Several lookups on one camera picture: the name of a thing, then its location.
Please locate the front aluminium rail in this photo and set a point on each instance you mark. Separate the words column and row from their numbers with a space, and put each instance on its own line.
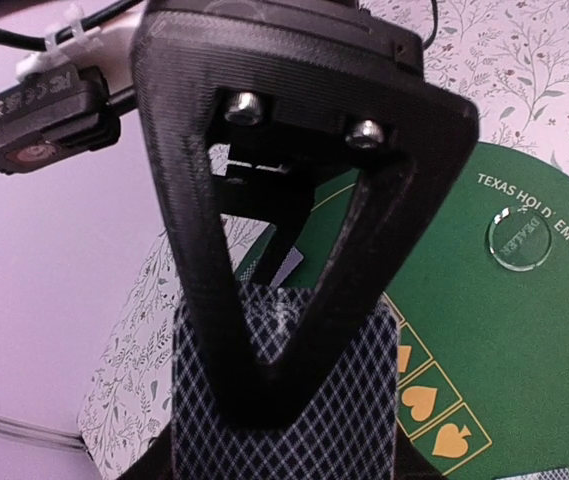
column 40, row 436

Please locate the dealt blue card pair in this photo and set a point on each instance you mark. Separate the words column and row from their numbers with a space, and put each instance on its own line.
column 558, row 473

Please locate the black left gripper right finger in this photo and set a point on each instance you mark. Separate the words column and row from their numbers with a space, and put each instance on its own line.
column 410, row 464

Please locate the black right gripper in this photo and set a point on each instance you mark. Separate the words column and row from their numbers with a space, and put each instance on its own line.
column 302, row 91

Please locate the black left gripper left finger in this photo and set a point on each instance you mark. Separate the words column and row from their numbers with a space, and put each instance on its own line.
column 156, row 462

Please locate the green round poker mat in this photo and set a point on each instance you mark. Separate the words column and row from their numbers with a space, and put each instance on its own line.
column 484, row 352

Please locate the clear dealer button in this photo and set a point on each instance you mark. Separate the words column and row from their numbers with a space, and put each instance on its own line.
column 519, row 239

